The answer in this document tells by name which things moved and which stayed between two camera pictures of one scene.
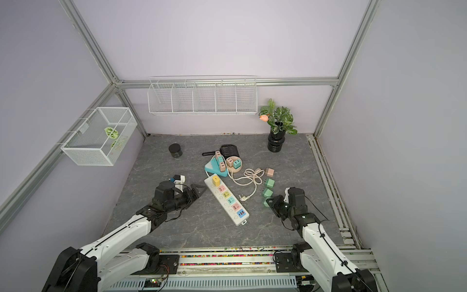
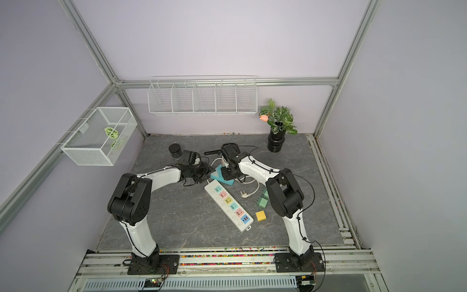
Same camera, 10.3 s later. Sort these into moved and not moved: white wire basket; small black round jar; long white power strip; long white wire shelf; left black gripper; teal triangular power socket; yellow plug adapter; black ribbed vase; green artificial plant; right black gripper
Moved: yellow plug adapter; left black gripper; long white power strip; right black gripper; teal triangular power socket
Not moved: long white wire shelf; green artificial plant; black ribbed vase; white wire basket; small black round jar
